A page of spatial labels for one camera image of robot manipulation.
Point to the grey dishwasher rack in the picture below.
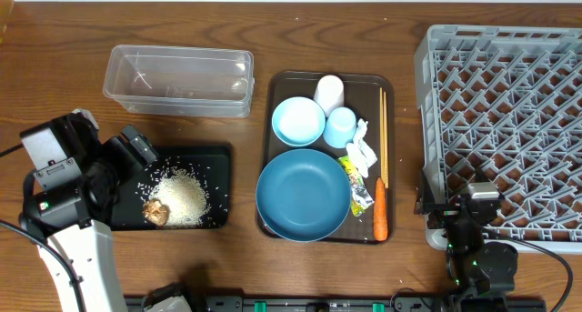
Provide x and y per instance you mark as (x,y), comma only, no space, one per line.
(505,101)

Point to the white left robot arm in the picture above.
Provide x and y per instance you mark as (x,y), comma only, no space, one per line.
(82,266)

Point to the brown food scrap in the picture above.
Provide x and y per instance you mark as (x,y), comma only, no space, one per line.
(155,212)

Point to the left wooden chopstick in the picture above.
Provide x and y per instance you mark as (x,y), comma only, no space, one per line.
(382,120)

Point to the green foil snack wrapper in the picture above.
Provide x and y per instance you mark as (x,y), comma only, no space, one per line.
(360,198)

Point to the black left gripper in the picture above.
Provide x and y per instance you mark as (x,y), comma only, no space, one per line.
(133,161)

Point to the orange carrot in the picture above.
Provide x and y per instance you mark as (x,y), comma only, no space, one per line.
(380,226)

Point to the light blue plastic cup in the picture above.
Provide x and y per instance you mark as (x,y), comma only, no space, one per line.
(340,127)

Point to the black plastic tray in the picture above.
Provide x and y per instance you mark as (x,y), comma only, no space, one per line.
(127,215)

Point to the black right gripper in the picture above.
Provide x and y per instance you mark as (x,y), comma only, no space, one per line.
(444,212)

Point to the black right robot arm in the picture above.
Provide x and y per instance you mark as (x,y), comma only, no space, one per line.
(483,271)

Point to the light blue small bowl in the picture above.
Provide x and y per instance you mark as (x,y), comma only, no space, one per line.
(298,121)

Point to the dark blue large bowl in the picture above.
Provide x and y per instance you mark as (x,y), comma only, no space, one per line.
(303,195)

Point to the brown serving tray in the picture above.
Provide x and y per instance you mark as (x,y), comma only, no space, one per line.
(361,96)

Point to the pile of white rice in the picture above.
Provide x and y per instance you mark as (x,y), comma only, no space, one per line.
(194,189)

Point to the clear plastic container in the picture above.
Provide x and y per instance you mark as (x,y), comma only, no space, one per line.
(181,81)

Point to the wooden chopstick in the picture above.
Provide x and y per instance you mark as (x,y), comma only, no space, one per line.
(382,120)
(386,158)

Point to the right wooden chopstick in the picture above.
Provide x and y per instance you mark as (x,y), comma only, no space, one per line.
(386,158)

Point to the pink plastic cup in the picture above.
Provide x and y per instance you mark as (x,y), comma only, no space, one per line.
(329,93)

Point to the crumpled white tissue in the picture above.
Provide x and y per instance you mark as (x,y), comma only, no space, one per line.
(361,155)

